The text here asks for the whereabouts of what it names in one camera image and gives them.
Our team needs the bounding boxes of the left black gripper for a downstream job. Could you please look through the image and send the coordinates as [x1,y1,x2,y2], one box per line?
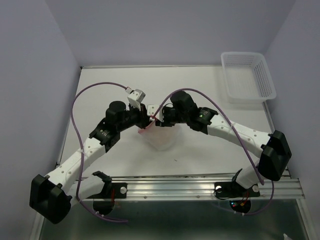
[117,101,152,132]

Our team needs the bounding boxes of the white mesh laundry bag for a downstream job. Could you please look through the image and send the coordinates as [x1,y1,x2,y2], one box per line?
[137,122,181,151]

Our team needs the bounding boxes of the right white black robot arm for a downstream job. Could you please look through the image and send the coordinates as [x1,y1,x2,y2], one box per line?
[150,90,292,195]

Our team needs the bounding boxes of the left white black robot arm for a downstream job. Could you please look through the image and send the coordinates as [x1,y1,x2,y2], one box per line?
[29,101,156,224]

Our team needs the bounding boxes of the white plastic basket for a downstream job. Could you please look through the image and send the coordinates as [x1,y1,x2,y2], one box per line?
[220,51,277,104]

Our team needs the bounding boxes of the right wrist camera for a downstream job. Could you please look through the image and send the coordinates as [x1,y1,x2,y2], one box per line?
[147,104,163,122]

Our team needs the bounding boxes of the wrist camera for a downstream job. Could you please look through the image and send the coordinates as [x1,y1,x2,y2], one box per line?
[147,104,163,122]
[125,87,146,111]

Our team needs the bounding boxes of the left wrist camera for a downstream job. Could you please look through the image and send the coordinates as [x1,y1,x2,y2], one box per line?
[125,87,146,111]

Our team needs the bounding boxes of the aluminium frame rail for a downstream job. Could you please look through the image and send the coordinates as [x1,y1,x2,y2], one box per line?
[39,177,306,201]

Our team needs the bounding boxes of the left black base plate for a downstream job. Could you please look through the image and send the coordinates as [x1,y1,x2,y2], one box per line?
[84,182,128,200]

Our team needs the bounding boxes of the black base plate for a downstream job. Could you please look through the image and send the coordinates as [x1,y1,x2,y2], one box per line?
[84,182,128,200]
[214,181,260,199]

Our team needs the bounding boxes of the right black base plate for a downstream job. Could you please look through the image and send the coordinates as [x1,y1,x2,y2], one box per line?
[214,181,260,199]

